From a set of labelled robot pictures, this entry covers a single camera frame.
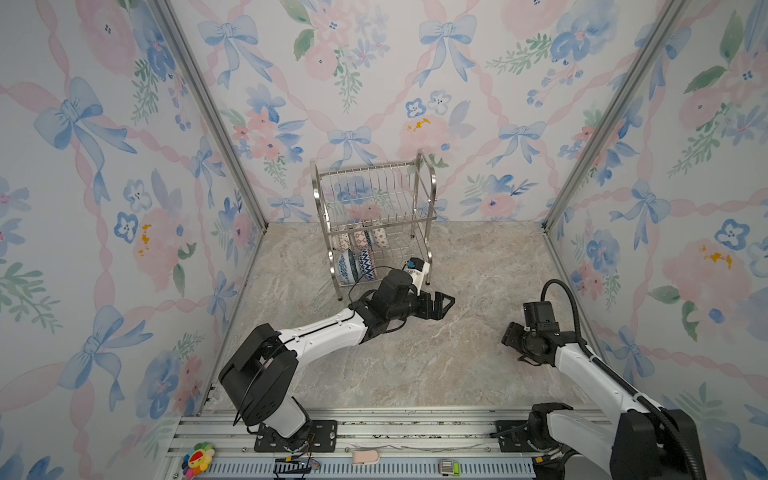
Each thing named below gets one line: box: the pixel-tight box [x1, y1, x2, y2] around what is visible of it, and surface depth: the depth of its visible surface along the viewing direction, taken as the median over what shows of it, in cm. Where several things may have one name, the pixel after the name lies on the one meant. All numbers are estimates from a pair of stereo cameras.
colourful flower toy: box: [182, 442, 215, 479], surface depth 71 cm
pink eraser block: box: [352, 450, 380, 464], surface depth 71 cm
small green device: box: [438, 459, 461, 477], surface depth 69 cm
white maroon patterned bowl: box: [339, 233, 350, 252], surface depth 100 cm
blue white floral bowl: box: [338, 250, 355, 284], surface depth 93 cm
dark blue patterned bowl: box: [354, 230, 369, 250], surface depth 102 cm
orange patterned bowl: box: [358, 247, 377, 281], surface depth 94 cm
